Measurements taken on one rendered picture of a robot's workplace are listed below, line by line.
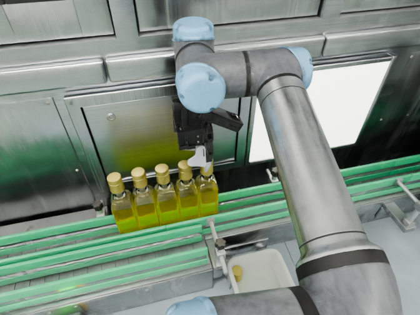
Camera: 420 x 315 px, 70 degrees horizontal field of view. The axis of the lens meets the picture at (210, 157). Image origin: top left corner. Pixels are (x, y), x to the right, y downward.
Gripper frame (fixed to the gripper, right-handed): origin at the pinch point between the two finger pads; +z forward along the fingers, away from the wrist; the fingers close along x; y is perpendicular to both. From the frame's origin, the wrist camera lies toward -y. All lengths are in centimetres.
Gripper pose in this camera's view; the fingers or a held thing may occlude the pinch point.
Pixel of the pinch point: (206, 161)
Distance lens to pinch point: 78.2
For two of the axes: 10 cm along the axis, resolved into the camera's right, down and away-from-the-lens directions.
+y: -9.7, 1.7, -1.8
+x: 2.5, 6.7, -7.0
